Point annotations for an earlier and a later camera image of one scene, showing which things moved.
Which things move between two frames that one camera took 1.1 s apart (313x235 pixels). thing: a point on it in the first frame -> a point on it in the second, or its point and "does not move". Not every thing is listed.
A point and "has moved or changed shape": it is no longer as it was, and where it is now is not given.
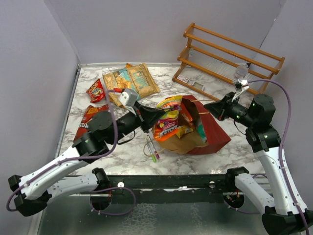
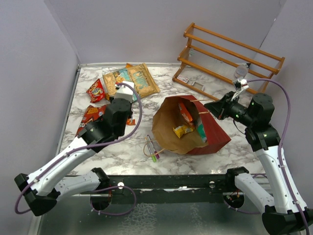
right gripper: [221, 108] does not move
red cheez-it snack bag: [96, 92] does not move
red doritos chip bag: [83, 128] does not move
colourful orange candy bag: [168, 123] has moved or changed shape
